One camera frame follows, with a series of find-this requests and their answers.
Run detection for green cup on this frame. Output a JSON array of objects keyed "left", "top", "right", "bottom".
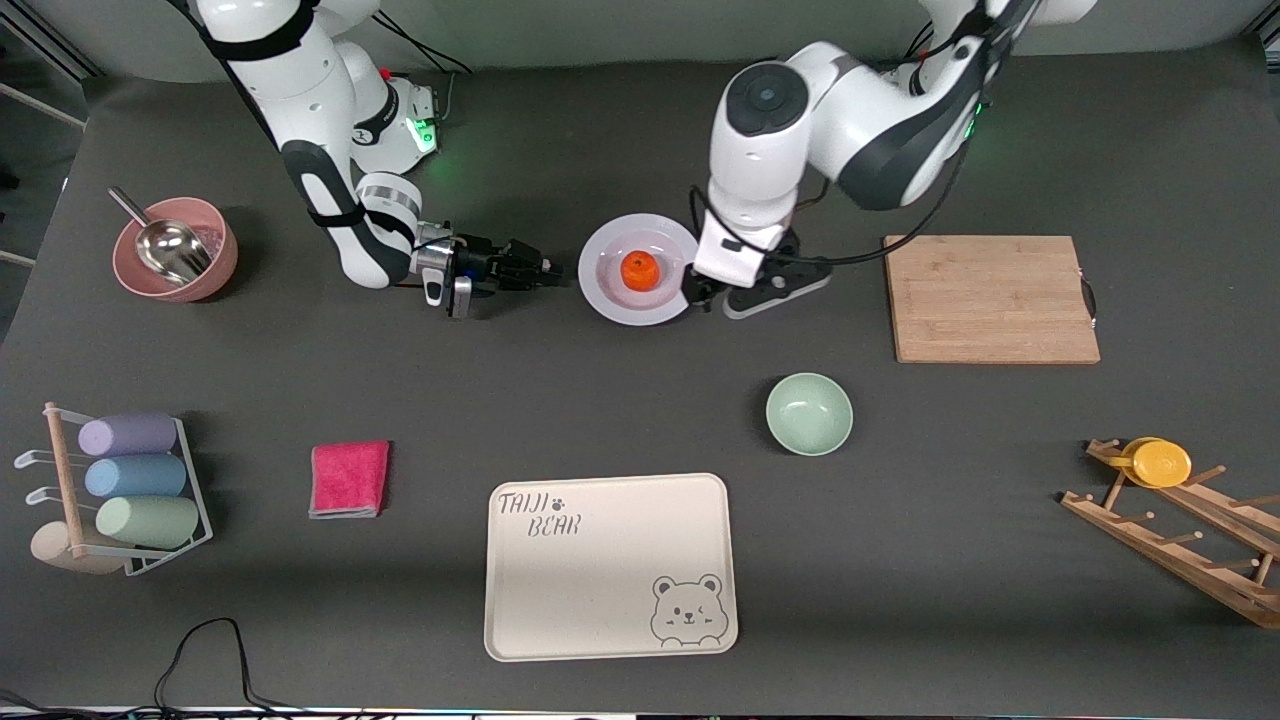
[{"left": 95, "top": 495, "right": 201, "bottom": 549}]

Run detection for pale green bowl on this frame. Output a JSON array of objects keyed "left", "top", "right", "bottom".
[{"left": 766, "top": 372, "right": 855, "bottom": 457}]

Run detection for beige cup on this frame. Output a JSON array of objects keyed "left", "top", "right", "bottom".
[{"left": 30, "top": 521, "right": 126, "bottom": 576}]

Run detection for white round plate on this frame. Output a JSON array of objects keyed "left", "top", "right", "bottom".
[{"left": 578, "top": 213, "right": 701, "bottom": 327}]

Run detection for purple cup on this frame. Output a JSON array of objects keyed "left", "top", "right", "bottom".
[{"left": 78, "top": 413, "right": 179, "bottom": 458}]

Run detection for blue cup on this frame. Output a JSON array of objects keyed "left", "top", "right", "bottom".
[{"left": 84, "top": 455, "right": 188, "bottom": 499}]

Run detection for yellow cup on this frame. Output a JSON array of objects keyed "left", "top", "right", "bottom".
[{"left": 1108, "top": 437, "right": 1193, "bottom": 489}]

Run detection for wooden mug rack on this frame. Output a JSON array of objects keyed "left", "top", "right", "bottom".
[{"left": 1061, "top": 438, "right": 1280, "bottom": 630}]

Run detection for black cable on table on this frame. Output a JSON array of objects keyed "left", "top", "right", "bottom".
[{"left": 153, "top": 617, "right": 301, "bottom": 716}]

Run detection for cream tray with bear print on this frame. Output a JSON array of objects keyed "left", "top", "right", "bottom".
[{"left": 484, "top": 473, "right": 739, "bottom": 663}]

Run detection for black right arm base cable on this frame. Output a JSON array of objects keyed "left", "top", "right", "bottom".
[{"left": 378, "top": 15, "right": 474, "bottom": 127}]

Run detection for wooden cutting board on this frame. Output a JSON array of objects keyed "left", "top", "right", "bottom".
[{"left": 883, "top": 235, "right": 1102, "bottom": 365}]

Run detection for metal scoop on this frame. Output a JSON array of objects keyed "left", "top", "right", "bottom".
[{"left": 108, "top": 187, "right": 213, "bottom": 286}]

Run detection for pink bowl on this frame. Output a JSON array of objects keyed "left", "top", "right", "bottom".
[{"left": 112, "top": 197, "right": 240, "bottom": 303}]

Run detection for pink folded cloth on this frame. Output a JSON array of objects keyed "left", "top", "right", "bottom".
[{"left": 309, "top": 440, "right": 391, "bottom": 520}]

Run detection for white wire cup rack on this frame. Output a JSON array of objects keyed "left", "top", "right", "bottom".
[{"left": 14, "top": 402, "right": 214, "bottom": 578}]

